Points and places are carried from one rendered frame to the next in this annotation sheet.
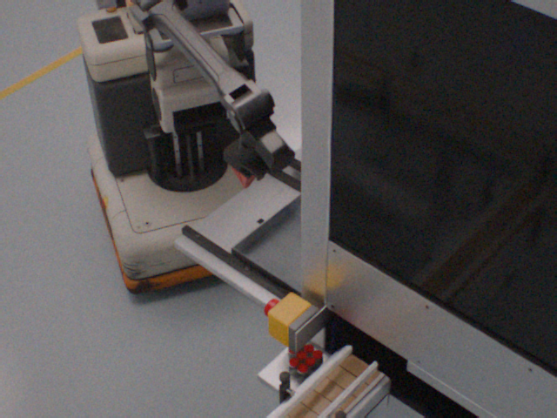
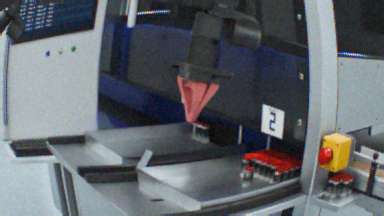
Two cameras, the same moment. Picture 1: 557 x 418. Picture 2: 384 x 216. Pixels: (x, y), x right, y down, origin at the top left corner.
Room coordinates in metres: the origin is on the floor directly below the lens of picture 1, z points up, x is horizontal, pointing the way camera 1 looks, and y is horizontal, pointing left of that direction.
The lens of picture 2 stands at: (1.14, 1.26, 1.34)
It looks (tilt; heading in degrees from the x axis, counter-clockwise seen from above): 12 degrees down; 286
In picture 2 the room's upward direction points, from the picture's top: 2 degrees clockwise
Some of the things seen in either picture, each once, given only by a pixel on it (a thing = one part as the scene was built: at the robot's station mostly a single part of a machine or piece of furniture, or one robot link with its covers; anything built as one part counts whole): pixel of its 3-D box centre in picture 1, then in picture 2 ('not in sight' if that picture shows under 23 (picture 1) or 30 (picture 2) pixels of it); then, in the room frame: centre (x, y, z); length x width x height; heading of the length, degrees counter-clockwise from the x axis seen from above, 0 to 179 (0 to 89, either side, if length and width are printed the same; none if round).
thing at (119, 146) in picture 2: not in sight; (158, 145); (1.67, -0.32, 0.90); 0.34 x 0.26 x 0.04; 48
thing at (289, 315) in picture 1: (292, 321); (337, 152); (1.16, -0.01, 0.99); 0.08 x 0.07 x 0.07; 48
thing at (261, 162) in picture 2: not in sight; (266, 170); (1.36, -0.16, 0.90); 0.18 x 0.02 x 0.05; 138
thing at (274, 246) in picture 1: (326, 256); (236, 181); (1.42, -0.09, 0.90); 0.34 x 0.26 x 0.04; 48
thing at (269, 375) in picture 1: (304, 375); (340, 197); (1.12, -0.03, 0.87); 0.14 x 0.13 x 0.02; 48
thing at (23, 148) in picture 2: not in sight; (51, 146); (2.08, -0.38, 0.82); 0.40 x 0.14 x 0.02; 47
